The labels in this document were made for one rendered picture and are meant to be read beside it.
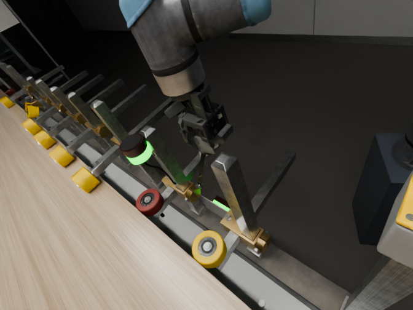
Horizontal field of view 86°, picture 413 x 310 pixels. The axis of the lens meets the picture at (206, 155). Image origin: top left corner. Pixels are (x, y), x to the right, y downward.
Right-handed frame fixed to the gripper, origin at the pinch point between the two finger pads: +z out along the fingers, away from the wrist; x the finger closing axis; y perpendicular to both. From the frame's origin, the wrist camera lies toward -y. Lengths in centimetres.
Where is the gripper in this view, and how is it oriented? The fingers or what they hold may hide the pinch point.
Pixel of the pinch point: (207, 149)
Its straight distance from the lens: 58.8
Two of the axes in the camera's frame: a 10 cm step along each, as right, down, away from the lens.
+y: 7.3, 3.1, -6.1
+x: 6.2, -6.9, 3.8
